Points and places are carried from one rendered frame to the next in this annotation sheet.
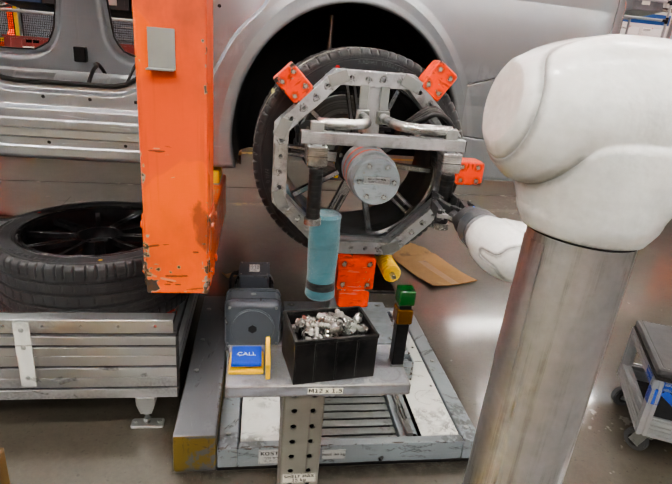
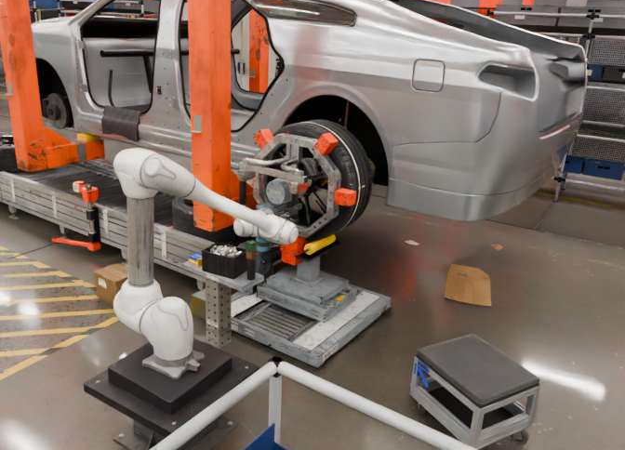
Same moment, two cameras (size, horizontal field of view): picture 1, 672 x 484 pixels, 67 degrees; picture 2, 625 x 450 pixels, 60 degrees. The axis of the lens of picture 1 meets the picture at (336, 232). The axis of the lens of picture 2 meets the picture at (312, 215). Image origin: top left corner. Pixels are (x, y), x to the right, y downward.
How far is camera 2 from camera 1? 222 cm
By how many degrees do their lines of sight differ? 40
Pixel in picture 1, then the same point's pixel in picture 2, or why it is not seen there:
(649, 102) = (121, 164)
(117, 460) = not seen: hidden behind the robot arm
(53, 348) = (172, 244)
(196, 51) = (207, 125)
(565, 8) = (453, 100)
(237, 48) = (276, 116)
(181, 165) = (204, 171)
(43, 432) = (167, 284)
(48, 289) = (180, 220)
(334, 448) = (249, 329)
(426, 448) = (290, 349)
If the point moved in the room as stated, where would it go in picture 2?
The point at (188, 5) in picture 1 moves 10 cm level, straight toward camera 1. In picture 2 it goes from (206, 107) to (193, 109)
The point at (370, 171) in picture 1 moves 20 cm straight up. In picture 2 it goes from (272, 186) to (272, 149)
